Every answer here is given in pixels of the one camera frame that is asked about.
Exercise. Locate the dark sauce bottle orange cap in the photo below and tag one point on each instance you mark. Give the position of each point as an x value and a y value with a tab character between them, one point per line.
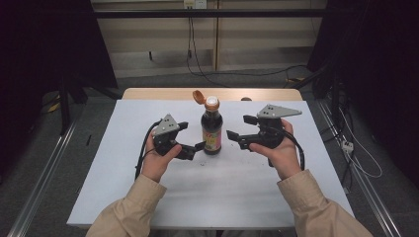
211	131

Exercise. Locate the small dark round knob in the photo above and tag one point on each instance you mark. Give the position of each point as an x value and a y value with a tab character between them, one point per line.
246	98

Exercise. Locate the metal floor rail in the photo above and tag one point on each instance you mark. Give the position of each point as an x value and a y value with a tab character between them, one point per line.
42	179
369	191

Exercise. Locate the black horizontal bar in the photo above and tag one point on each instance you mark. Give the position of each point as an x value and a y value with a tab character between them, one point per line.
210	13

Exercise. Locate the black stand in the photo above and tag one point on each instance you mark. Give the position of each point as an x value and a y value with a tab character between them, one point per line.
65	108
334	92

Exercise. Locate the white board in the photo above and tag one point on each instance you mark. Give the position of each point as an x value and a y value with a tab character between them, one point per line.
230	184

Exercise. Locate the white wall socket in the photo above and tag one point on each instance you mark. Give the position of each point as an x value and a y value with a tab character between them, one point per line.
195	3

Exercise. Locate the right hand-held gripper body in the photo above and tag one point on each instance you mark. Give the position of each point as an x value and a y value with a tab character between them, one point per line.
276	111

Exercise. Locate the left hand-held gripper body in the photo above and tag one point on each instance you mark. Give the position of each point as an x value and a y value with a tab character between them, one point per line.
166	126

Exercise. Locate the person's left hand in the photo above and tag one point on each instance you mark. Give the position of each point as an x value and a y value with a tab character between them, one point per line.
154	164

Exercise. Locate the black curtain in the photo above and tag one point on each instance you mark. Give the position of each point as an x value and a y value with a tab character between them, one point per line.
378	65
49	49

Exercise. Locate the person's right hand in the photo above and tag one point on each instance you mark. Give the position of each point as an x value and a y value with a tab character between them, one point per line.
285	158

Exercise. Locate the wooden table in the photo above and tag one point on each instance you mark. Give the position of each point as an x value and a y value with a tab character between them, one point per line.
158	94

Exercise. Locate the white power strip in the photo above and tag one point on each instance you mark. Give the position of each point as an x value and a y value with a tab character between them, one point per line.
347	145

